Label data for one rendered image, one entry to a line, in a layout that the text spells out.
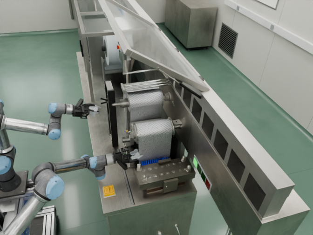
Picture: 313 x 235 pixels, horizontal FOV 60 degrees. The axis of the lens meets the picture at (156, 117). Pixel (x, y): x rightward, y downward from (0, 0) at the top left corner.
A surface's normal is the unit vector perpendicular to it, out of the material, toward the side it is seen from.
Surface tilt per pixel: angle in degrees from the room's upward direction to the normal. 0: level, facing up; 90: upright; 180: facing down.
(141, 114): 92
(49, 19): 90
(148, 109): 92
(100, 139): 0
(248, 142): 0
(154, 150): 90
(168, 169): 0
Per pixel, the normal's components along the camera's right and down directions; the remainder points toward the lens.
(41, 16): 0.29, 0.59
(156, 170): 0.04, -0.79
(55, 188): 0.83, 0.31
